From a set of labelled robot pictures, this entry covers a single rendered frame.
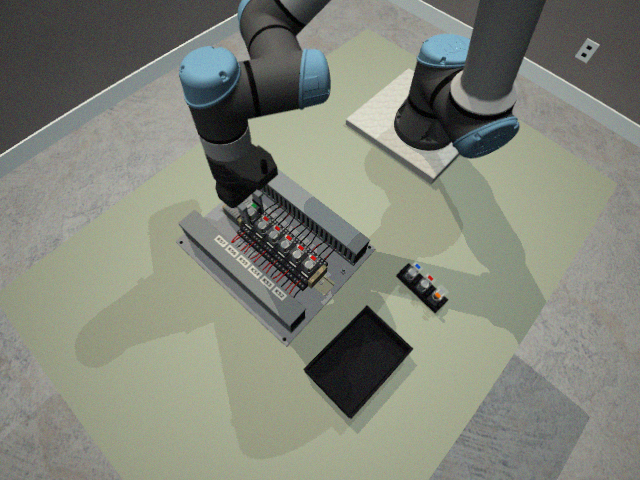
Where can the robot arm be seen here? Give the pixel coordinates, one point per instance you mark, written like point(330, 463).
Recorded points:
point(474, 112)

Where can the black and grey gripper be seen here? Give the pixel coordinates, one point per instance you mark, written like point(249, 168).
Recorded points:
point(246, 175)

